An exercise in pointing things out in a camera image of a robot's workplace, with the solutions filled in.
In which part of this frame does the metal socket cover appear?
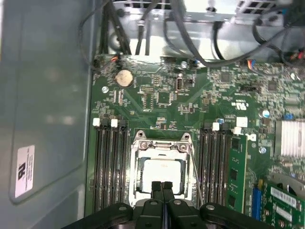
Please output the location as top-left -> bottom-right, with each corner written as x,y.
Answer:
130,139 -> 196,207

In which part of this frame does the white case label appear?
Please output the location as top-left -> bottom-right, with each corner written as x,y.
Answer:
14,145 -> 36,198

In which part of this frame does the CPU socket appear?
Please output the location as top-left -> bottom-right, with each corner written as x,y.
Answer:
128,130 -> 198,208

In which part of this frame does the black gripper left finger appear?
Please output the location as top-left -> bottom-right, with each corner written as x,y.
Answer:
61,180 -> 165,229

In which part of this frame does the silver metal drive cage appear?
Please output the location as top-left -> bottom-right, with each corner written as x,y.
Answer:
107,0 -> 305,62

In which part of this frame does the graphics card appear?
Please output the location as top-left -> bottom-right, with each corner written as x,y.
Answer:
263,171 -> 305,229

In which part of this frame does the long black cable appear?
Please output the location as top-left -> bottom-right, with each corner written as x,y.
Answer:
170,0 -> 305,69

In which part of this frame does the silver CPU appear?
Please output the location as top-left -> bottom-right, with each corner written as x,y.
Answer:
138,156 -> 189,195

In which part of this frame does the green motherboard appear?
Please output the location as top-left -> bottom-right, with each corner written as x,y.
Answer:
84,53 -> 305,229

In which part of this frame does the internal USB port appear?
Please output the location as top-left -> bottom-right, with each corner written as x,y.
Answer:
175,73 -> 184,93

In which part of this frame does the blue expansion slot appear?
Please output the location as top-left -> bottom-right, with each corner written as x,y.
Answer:
251,187 -> 262,220

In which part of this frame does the black RAM slot white clip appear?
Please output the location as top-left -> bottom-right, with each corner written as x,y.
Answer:
211,123 -> 220,206
110,118 -> 121,208
92,118 -> 103,212

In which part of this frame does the open PC case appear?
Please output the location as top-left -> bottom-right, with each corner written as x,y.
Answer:
0,0 -> 112,229

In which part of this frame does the silver finned heatsink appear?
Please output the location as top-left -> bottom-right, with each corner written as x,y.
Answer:
274,120 -> 305,158

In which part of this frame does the silver coin cell battery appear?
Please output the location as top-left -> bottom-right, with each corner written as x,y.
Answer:
115,69 -> 133,88

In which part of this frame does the wire locking lever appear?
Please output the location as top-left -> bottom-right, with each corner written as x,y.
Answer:
189,145 -> 204,207

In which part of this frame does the green RAM stick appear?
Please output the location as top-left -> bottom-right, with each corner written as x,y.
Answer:
225,127 -> 248,215

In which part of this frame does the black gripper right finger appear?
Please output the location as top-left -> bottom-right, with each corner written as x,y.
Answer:
163,181 -> 275,229

